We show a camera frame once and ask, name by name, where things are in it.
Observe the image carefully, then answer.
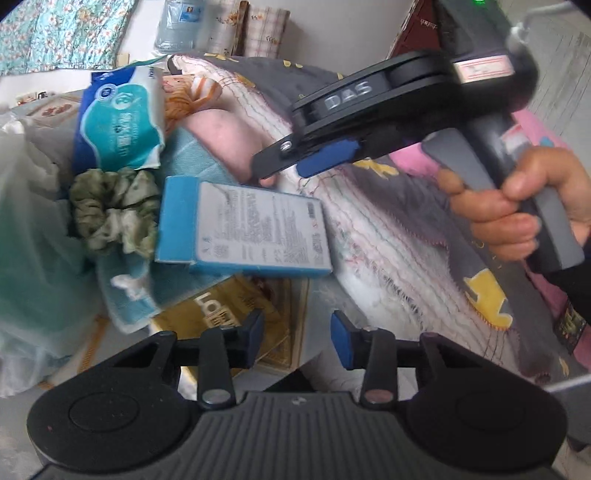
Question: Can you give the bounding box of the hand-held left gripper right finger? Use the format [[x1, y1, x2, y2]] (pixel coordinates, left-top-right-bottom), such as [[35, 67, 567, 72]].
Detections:
[[331, 310, 488, 411]]

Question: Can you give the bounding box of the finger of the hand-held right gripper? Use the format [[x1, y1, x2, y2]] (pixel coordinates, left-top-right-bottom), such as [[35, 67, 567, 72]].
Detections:
[[252, 134, 306, 181], [297, 138, 362, 179]]

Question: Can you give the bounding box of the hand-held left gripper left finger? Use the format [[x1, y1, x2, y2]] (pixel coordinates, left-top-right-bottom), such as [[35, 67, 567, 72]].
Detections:
[[108, 309, 266, 412]]

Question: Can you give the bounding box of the pink plush toy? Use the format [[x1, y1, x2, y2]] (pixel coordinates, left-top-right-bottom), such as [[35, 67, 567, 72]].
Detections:
[[185, 108, 283, 188]]

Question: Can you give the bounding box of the blue and white box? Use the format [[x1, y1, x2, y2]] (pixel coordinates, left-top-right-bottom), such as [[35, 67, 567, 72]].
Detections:
[[154, 175, 334, 278]]

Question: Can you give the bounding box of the blue wet wipes packet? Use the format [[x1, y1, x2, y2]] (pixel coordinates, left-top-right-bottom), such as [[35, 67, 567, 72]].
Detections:
[[73, 64, 168, 174]]

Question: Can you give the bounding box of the green scrunchie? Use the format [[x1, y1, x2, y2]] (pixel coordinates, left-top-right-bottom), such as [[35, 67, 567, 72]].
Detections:
[[69, 167, 161, 257]]

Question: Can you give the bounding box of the person's right forearm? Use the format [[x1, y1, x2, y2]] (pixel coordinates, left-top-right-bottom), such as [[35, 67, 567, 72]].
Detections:
[[540, 231, 591, 326]]

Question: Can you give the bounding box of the person's right hand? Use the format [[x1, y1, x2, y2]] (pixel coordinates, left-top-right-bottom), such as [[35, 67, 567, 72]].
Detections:
[[436, 147, 591, 264]]

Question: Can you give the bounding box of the gold box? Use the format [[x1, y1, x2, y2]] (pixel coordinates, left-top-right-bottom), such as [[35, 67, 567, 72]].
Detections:
[[151, 274, 311, 371]]

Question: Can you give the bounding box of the dark red box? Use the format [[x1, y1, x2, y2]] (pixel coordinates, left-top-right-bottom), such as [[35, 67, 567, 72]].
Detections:
[[392, 0, 445, 59]]

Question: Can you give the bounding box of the grey quilt with yellow prints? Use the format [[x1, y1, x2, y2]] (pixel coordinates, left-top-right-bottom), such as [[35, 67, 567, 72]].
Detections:
[[171, 52, 591, 389]]

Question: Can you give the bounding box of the orange striped cloth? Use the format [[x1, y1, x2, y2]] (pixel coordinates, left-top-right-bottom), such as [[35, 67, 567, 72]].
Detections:
[[161, 75, 223, 131]]

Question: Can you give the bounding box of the plaid cloth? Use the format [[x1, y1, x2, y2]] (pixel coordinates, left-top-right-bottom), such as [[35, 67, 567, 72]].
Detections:
[[203, 0, 291, 58]]

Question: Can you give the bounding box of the teal towel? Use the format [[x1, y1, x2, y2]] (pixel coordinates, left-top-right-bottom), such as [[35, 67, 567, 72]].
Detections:
[[96, 127, 242, 334]]

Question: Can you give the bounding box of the large water jug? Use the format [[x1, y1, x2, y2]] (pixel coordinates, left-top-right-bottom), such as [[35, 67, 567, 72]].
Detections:
[[154, 0, 206, 52]]

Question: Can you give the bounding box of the white plastic bag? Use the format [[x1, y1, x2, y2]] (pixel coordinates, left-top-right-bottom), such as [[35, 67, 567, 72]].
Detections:
[[0, 110, 112, 398]]

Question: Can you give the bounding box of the teal floral blanket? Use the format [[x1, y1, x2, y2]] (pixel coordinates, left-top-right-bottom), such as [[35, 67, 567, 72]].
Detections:
[[0, 0, 139, 77]]

